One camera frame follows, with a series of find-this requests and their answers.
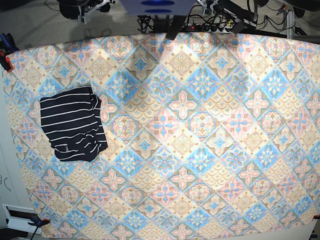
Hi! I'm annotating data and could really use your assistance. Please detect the patterned tablecloth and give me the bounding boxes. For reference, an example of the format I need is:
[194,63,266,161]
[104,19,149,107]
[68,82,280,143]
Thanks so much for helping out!
[1,32,320,240]

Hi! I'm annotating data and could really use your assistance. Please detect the navy white striped T-shirt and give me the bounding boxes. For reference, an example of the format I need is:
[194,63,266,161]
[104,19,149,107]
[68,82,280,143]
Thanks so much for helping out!
[39,85,108,162]

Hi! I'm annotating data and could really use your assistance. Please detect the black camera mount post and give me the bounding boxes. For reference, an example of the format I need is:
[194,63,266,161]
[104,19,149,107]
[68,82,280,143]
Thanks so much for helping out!
[165,15,187,41]

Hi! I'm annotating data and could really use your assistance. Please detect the black round stool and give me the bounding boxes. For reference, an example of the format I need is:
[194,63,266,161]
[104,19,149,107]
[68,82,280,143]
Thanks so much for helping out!
[58,0,83,20]

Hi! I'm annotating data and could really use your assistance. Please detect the blue clamp orange tip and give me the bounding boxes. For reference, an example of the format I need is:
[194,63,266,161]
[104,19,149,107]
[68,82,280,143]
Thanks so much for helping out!
[28,217,51,228]

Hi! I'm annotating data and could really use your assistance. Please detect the white wall vent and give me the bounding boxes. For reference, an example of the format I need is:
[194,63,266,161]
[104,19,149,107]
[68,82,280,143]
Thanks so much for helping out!
[2,204,38,233]

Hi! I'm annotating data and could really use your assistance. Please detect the white power strip red switch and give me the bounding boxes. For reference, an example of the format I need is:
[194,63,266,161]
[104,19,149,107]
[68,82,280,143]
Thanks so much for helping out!
[181,22,234,34]

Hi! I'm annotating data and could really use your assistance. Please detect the red blue clamp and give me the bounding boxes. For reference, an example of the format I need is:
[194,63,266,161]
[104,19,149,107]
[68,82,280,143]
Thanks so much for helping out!
[0,33,19,73]

